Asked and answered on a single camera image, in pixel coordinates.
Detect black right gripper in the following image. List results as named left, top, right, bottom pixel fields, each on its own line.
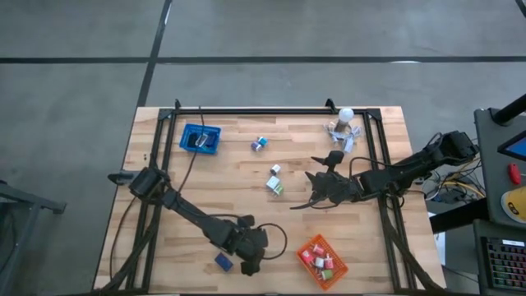
left=304, top=150, right=365, bottom=206

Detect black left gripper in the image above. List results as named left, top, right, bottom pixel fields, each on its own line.
left=219, top=215, right=269, bottom=277

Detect table lamp with white bulb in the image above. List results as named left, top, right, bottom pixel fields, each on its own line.
left=333, top=107, right=355, bottom=135

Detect orange plastic basket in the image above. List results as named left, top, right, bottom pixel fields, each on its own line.
left=295, top=234, right=349, bottom=291

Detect blue plastic basket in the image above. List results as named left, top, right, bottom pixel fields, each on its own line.
left=178, top=123, right=222, bottom=155

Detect white paper sheet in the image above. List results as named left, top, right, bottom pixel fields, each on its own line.
left=427, top=211, right=447, bottom=266

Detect black cart bar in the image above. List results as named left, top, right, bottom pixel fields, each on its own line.
left=429, top=197, right=490, bottom=234

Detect grey control cart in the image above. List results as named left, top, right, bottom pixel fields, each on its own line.
left=473, top=107, right=526, bottom=296

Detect red push button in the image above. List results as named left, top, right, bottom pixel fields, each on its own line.
left=508, top=163, right=522, bottom=186

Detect yellow emergency stop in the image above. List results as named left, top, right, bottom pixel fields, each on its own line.
left=500, top=184, right=526, bottom=225

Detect backlit keyboard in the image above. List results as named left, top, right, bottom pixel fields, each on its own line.
left=480, top=236, right=526, bottom=291

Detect grey metal table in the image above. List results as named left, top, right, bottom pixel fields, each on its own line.
left=0, top=179, right=67, bottom=296

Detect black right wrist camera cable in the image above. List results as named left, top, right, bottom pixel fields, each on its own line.
left=348, top=155, right=398, bottom=184

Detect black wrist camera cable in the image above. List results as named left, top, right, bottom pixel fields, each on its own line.
left=348, top=155, right=398, bottom=184
left=246, top=223, right=288, bottom=261

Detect black left wrist camera cable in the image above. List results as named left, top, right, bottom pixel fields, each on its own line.
left=246, top=223, right=288, bottom=261

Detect white lamp cord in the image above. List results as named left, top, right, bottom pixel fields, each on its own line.
left=324, top=122, right=363, bottom=154

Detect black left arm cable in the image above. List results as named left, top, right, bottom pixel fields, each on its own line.
left=176, top=105, right=206, bottom=194

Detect brown cable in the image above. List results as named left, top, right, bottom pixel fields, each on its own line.
left=108, top=195, right=139, bottom=280

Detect tangled coloured cables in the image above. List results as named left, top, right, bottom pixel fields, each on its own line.
left=422, top=162, right=488, bottom=206

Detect black pole mount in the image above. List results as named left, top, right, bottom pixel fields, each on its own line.
left=491, top=93, right=526, bottom=127

